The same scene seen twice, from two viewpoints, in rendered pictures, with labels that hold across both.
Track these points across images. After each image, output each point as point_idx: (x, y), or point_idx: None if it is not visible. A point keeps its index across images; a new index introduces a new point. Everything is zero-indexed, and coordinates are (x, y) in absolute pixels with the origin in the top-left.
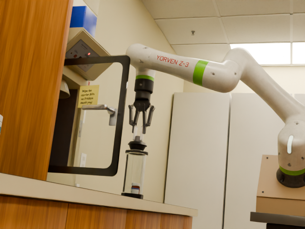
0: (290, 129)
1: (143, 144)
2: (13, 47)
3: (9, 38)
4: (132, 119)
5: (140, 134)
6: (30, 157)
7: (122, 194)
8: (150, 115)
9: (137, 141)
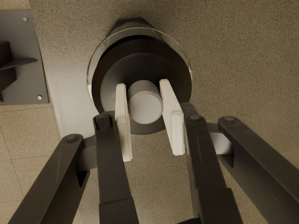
0: None
1: (97, 68)
2: None
3: None
4: (238, 174)
5: (121, 95)
6: None
7: (153, 26)
8: (31, 191)
9: (123, 55)
